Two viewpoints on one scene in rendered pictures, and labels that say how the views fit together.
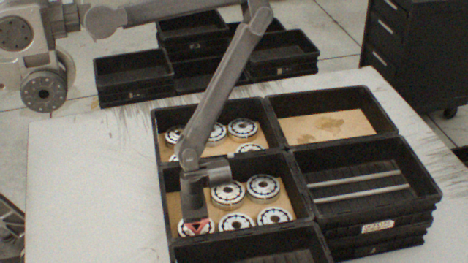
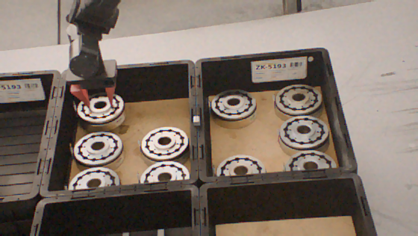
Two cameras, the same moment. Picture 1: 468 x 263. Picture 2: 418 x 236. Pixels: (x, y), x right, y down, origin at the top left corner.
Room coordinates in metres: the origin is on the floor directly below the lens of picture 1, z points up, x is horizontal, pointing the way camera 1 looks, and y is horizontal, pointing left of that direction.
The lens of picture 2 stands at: (1.49, -1.20, 2.01)
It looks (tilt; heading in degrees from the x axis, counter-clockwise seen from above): 41 degrees down; 103
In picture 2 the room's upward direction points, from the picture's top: 6 degrees counter-clockwise
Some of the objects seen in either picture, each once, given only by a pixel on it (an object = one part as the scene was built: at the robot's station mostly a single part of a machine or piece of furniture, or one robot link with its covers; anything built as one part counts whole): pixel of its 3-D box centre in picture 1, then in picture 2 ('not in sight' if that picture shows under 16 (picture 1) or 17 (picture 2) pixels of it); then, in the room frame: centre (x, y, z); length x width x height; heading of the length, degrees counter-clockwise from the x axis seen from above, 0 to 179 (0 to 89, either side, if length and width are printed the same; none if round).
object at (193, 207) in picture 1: (193, 197); (89, 63); (0.93, 0.10, 1.00); 0.10 x 0.07 x 0.07; 11
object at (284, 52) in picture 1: (275, 78); not in sight; (2.50, -0.24, 0.37); 0.40 x 0.30 x 0.45; 106
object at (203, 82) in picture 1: (208, 97); not in sight; (2.39, 0.14, 0.31); 0.40 x 0.30 x 0.34; 106
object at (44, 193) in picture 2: (232, 195); (125, 125); (1.03, 0.00, 0.92); 0.40 x 0.30 x 0.02; 101
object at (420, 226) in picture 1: (355, 211); not in sight; (1.10, -0.39, 0.76); 0.40 x 0.30 x 0.12; 101
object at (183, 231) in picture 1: (196, 227); (101, 107); (0.94, 0.10, 0.88); 0.10 x 0.10 x 0.01
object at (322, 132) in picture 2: (211, 131); (304, 131); (1.39, 0.08, 0.86); 0.10 x 0.10 x 0.01
